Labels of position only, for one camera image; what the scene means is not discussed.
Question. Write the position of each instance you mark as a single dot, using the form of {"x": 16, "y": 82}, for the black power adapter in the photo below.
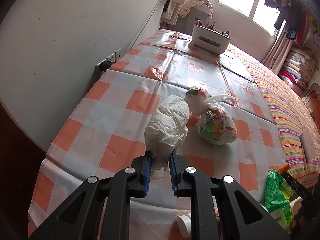
{"x": 101, "y": 68}

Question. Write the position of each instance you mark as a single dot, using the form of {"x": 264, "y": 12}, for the bunch of pens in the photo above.
{"x": 212, "y": 27}

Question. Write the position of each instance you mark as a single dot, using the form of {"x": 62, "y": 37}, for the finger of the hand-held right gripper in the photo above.
{"x": 297, "y": 187}

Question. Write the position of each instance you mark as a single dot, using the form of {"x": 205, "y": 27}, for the striped bed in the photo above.
{"x": 285, "y": 110}

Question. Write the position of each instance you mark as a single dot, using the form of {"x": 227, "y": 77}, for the row of hanging clothes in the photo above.
{"x": 290, "y": 17}

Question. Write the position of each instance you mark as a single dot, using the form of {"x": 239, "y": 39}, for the white wall socket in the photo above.
{"x": 110, "y": 58}
{"x": 118, "y": 53}

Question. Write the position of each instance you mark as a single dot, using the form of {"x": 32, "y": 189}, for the clear bag of wrappers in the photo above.
{"x": 217, "y": 130}

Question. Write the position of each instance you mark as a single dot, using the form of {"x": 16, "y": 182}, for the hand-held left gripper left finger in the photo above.
{"x": 147, "y": 180}

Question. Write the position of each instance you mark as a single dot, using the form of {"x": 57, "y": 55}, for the white organiser box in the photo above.
{"x": 210, "y": 42}

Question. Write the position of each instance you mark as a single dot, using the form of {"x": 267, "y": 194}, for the white knotted plastic bag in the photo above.
{"x": 197, "y": 100}

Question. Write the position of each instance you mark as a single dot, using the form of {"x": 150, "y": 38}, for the beige curtain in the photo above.
{"x": 277, "y": 52}

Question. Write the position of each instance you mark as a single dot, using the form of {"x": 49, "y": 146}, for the grey cabinet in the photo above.
{"x": 192, "y": 20}

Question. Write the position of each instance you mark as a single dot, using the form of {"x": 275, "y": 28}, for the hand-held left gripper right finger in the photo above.
{"x": 173, "y": 177}

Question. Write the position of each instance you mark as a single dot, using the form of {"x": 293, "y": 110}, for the stack of folded quilts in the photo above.
{"x": 300, "y": 67}

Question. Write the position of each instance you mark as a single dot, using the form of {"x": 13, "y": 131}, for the green plastic bag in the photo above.
{"x": 275, "y": 195}

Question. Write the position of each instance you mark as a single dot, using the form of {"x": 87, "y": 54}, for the wooden headboard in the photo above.
{"x": 313, "y": 95}

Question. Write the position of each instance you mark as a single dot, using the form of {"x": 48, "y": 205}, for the hanging coats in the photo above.
{"x": 175, "y": 2}

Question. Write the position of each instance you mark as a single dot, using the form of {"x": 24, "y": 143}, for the white capped labelled bottle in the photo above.
{"x": 184, "y": 223}

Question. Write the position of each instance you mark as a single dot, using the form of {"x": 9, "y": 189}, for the grey notebook on bed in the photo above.
{"x": 305, "y": 145}

